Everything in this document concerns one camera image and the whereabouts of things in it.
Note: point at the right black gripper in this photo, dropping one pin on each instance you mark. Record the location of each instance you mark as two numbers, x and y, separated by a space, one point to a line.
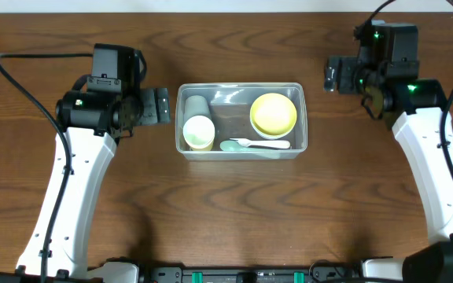
332 75

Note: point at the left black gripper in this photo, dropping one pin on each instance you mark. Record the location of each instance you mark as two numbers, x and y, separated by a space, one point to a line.
160 105

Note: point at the grey paper cup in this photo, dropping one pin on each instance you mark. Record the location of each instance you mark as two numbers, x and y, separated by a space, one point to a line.
196 105

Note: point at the yellow plastic bowl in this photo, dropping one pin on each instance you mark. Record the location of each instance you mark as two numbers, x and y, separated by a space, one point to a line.
273 113

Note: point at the mint green plastic spoon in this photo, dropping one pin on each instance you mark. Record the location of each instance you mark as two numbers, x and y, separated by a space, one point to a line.
245 152

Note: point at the clear plastic container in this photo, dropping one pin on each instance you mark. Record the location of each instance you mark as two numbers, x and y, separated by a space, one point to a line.
229 105

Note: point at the white plastic bowl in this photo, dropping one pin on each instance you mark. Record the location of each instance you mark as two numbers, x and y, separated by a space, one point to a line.
271 136

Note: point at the white plastic fork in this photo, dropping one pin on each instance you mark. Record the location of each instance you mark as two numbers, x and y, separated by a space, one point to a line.
272 144

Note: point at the yellow paper cup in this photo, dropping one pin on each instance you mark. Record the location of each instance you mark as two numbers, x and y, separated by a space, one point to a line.
206 147

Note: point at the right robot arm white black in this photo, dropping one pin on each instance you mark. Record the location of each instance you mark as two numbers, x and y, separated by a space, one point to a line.
385 74

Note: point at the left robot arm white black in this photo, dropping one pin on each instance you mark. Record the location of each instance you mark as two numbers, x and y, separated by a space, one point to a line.
101 108

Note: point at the black mounting rail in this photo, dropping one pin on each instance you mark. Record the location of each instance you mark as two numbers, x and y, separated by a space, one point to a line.
250 275

